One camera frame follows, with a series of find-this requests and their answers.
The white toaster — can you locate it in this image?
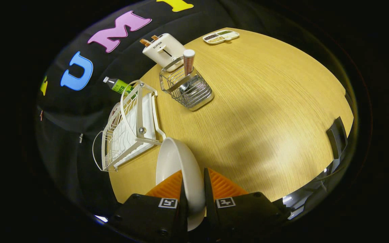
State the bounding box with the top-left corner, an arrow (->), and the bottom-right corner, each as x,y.
142,33 -> 186,72

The green label drink bottle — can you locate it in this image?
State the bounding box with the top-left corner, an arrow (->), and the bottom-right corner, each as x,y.
103,77 -> 137,99

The white wire dish rack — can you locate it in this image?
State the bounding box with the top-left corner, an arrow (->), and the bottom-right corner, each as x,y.
93,80 -> 166,172

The white round plate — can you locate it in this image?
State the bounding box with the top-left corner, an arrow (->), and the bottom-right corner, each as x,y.
155,137 -> 206,232

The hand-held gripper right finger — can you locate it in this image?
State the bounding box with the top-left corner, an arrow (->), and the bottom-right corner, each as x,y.
203,168 -> 291,242

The metal wire basket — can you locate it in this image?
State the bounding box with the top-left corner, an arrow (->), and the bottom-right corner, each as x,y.
159,57 -> 214,112

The white divided dish with beans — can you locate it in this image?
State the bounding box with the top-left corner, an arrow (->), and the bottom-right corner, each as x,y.
203,29 -> 240,45

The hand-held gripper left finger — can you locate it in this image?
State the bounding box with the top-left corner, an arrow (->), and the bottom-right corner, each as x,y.
108,170 -> 189,242

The spoon with patterned handle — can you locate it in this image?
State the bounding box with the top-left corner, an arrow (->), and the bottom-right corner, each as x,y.
179,49 -> 196,93

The black chair backrest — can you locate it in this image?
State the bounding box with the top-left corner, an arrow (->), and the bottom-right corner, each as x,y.
326,116 -> 348,160

